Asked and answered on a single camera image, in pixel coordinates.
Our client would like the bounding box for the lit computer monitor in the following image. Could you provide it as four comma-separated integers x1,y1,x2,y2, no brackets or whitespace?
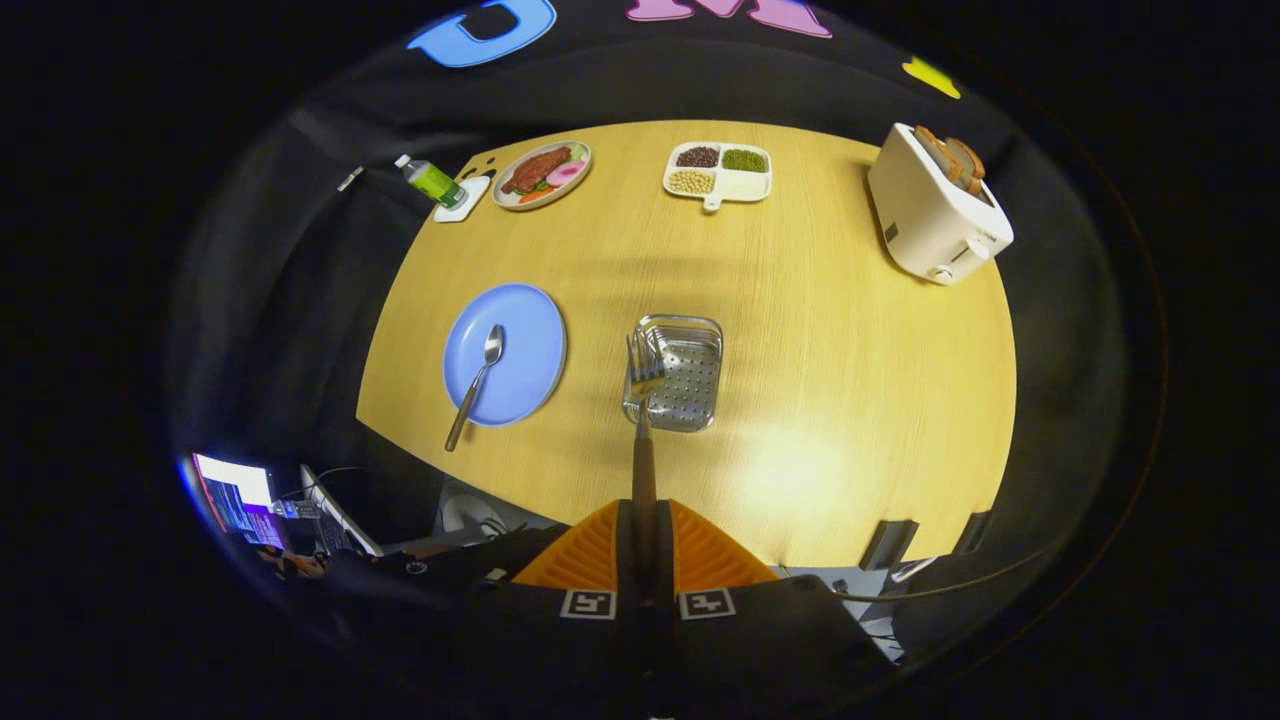
190,452,291,551

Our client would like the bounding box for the fork with wooden handle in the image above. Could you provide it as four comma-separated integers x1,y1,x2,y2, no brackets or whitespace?
624,333,667,606

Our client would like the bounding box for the grey laptop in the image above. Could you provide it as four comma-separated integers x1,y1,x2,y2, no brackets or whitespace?
298,463,386,558

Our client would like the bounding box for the white compartment dish with beans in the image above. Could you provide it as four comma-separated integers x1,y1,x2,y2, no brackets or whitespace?
662,141,773,213

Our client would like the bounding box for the green drink bottle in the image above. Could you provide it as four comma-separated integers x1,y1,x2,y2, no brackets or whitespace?
394,154,469,210

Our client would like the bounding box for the black table bracket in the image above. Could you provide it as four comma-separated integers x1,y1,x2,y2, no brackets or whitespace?
950,510,993,556
860,518,919,573

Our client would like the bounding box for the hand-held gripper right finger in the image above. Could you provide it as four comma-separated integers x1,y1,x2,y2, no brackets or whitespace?
650,498,896,716

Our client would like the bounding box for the toast slice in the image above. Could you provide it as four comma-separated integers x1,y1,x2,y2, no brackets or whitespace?
913,125,963,186
945,137,988,196

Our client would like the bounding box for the white toaster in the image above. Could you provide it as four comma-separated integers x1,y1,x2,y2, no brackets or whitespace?
866,122,1015,287

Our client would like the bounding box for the plate of food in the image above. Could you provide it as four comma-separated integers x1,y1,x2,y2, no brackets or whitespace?
491,140,593,212

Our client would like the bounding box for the spoon with wooden handle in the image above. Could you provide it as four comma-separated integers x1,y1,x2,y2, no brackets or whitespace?
444,324,506,453

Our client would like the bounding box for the steel perforated basket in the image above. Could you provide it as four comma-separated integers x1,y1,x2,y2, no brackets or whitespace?
622,314,725,434

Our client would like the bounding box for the blue plate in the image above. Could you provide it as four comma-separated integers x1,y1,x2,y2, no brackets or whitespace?
443,283,568,428

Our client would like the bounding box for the white coaster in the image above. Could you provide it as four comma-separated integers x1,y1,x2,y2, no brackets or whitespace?
433,176,492,224

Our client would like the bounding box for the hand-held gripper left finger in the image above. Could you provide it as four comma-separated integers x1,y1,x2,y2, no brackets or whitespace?
420,498,646,720

